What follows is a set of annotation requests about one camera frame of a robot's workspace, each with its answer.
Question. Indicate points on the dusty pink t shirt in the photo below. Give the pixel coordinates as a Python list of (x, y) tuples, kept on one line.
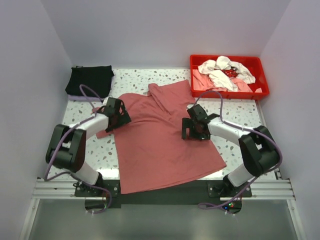
[(150, 150)]

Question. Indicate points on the white t shirt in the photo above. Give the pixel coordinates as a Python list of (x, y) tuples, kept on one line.
[(221, 70)]

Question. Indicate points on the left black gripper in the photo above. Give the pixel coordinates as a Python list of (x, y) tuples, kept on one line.
[(124, 119)]

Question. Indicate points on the folded black t shirt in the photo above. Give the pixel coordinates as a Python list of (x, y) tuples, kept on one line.
[(97, 78)]

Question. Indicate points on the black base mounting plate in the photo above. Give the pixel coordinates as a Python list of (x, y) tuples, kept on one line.
[(191, 193)]

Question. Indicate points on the red plastic bin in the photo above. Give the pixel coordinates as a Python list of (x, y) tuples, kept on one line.
[(260, 88)]

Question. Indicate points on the light pink t shirt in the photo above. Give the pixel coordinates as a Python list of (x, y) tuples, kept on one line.
[(202, 82)]

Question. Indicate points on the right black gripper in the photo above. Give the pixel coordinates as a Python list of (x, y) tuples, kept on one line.
[(187, 123)]

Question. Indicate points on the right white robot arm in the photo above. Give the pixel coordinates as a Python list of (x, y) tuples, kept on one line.
[(260, 154)]

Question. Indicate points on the folded lavender t shirt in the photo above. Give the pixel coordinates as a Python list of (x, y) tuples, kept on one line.
[(85, 98)]

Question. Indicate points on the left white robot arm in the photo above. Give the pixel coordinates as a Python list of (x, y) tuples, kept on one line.
[(67, 146)]

